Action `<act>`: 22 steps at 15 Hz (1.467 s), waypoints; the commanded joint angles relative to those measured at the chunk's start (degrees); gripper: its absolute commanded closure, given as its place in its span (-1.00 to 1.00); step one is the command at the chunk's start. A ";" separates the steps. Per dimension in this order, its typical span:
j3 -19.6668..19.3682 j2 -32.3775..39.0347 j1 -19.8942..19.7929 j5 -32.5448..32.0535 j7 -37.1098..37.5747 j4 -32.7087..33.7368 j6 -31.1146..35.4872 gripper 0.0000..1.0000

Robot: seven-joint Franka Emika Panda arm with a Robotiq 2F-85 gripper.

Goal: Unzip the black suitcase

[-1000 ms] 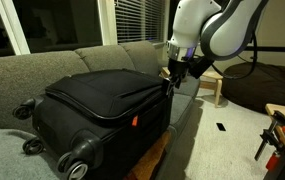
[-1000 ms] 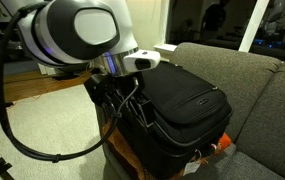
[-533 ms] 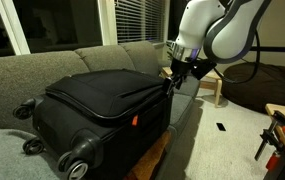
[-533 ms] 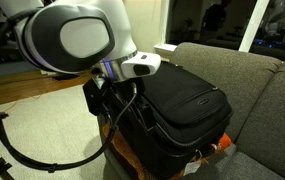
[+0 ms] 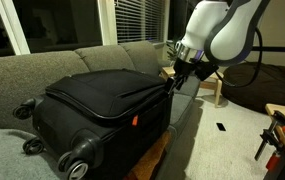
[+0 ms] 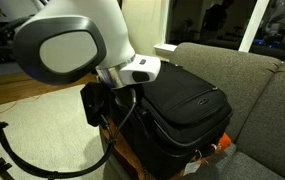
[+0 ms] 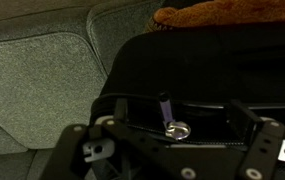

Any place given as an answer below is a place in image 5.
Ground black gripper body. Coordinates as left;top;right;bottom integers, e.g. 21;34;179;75
172;59;199;79

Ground black fabric wheeled suitcase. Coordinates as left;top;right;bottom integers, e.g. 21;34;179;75
12;67;176;180

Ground green leafy houseplant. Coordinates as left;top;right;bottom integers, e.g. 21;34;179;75
165;39;181;63

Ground light wooden stool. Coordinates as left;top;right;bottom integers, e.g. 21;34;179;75
200;70;225;109

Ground small black flat phone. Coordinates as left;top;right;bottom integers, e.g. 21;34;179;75
215;122;227;132

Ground white window blinds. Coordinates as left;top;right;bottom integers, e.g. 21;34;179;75
114;0;170;44

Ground dark brown bean bag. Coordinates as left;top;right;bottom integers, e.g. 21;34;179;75
220;61;285;115

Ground wooden work table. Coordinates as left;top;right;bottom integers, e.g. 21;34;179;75
264;103;285;180

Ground black bar clamp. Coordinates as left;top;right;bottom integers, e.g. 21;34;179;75
253;110;285;162

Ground white framed window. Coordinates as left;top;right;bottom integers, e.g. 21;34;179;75
0;0;118;60

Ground grey fabric sofa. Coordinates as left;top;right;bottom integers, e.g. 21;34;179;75
0;40;202;180

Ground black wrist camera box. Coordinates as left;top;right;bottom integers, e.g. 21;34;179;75
194;61;220;82

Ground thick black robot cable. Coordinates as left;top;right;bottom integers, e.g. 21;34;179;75
215;28;264;89

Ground red clamp handle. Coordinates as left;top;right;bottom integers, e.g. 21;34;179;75
265;150;282;172

